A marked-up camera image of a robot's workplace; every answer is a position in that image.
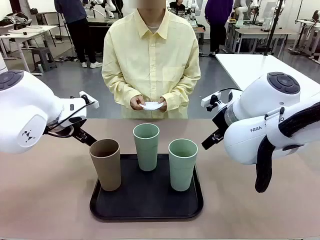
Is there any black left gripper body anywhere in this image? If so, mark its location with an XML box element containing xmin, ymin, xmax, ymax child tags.
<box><xmin>45</xmin><ymin>116</ymin><xmax>88</xmax><ymax>141</ymax></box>

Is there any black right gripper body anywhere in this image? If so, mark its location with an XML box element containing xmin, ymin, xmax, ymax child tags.
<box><xmin>211</xmin><ymin>107</ymin><xmax>229</xmax><ymax>137</ymax></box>

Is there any brown plastic cup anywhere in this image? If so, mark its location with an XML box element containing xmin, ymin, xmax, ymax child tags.
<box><xmin>89</xmin><ymin>138</ymin><xmax>122</xmax><ymax>192</ymax></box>

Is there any pale green plastic cup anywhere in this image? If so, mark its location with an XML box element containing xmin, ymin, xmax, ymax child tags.
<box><xmin>168</xmin><ymin>138</ymin><xmax>199</xmax><ymax>193</ymax></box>
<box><xmin>132</xmin><ymin>123</ymin><xmax>160</xmax><ymax>172</ymax></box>

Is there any white paper doily coaster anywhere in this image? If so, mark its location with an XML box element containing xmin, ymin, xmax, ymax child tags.
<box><xmin>139</xmin><ymin>101</ymin><xmax>165</xmax><ymax>111</ymax></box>

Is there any person's right forearm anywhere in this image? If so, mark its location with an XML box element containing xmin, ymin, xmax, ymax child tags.
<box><xmin>109</xmin><ymin>74</ymin><xmax>144</xmax><ymax>111</ymax></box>

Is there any person's left forearm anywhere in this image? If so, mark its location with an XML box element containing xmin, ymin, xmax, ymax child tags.
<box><xmin>159</xmin><ymin>74</ymin><xmax>201</xmax><ymax>112</ymax></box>

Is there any person's left hand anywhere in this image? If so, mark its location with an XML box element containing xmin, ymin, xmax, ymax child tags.
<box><xmin>157</xmin><ymin>96</ymin><xmax>168</xmax><ymax>113</ymax></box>

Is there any person's right hand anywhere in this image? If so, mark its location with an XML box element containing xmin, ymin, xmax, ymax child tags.
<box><xmin>129</xmin><ymin>96</ymin><xmax>147</xmax><ymax>111</ymax></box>

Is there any large white table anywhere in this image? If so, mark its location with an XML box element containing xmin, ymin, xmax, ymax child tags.
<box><xmin>215</xmin><ymin>53</ymin><xmax>320</xmax><ymax>96</ymax></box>

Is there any grey plastic stool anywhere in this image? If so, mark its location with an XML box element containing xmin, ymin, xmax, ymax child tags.
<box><xmin>31</xmin><ymin>46</ymin><xmax>58</xmax><ymax>73</ymax></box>

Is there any black plastic tray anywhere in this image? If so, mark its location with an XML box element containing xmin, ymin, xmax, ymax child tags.
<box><xmin>89</xmin><ymin>153</ymin><xmax>204</xmax><ymax>223</ymax></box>

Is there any person in yellow shirt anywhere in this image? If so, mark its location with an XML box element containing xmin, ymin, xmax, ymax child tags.
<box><xmin>101</xmin><ymin>0</ymin><xmax>202</xmax><ymax>120</ymax></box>

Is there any brown topped desk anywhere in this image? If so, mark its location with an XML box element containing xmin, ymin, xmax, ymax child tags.
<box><xmin>234</xmin><ymin>27</ymin><xmax>298</xmax><ymax>55</ymax></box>

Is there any white desk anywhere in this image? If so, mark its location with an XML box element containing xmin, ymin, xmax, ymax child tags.
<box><xmin>0</xmin><ymin>24</ymin><xmax>59</xmax><ymax>76</ymax></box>

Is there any black tripod pole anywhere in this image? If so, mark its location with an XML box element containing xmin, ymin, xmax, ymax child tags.
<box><xmin>261</xmin><ymin>0</ymin><xmax>286</xmax><ymax>56</ymax></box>

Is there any person in dark blue top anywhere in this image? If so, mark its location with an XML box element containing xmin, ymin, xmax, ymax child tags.
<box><xmin>54</xmin><ymin>0</ymin><xmax>103</xmax><ymax>69</ymax></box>

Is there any person in purple top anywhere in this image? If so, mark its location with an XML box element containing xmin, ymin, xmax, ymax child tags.
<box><xmin>204</xmin><ymin>0</ymin><xmax>235</xmax><ymax>58</ymax></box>

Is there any seated person patterned sweater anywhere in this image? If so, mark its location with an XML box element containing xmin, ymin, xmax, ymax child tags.
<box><xmin>169</xmin><ymin>0</ymin><xmax>186</xmax><ymax>18</ymax></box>

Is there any dark jacket pile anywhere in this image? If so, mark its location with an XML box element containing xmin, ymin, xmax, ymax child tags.
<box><xmin>0</xmin><ymin>12</ymin><xmax>33</xmax><ymax>30</ymax></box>

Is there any white whiteboard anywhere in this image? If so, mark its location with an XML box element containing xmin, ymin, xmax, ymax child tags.
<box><xmin>18</xmin><ymin>0</ymin><xmax>57</xmax><ymax>15</ymax></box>

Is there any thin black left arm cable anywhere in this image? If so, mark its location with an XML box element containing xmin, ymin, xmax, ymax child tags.
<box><xmin>46</xmin><ymin>99</ymin><xmax>96</xmax><ymax>137</ymax></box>

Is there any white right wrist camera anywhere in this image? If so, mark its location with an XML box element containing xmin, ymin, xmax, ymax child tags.
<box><xmin>201</xmin><ymin>91</ymin><xmax>227</xmax><ymax>112</ymax></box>

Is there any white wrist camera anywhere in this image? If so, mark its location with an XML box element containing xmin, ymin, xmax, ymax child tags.
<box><xmin>201</xmin><ymin>91</ymin><xmax>227</xmax><ymax>112</ymax></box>
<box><xmin>79</xmin><ymin>90</ymin><xmax>100</xmax><ymax>109</ymax></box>

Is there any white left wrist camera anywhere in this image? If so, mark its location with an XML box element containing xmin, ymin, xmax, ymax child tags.
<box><xmin>79</xmin><ymin>90</ymin><xmax>100</xmax><ymax>109</ymax></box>

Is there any thin black right camera cable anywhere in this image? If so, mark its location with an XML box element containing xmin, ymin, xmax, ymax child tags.
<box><xmin>216</xmin><ymin>87</ymin><xmax>244</xmax><ymax>95</ymax></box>

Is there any black sleeved cable bundle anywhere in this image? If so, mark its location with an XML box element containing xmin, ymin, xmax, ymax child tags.
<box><xmin>254</xmin><ymin>101</ymin><xmax>320</xmax><ymax>193</ymax></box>

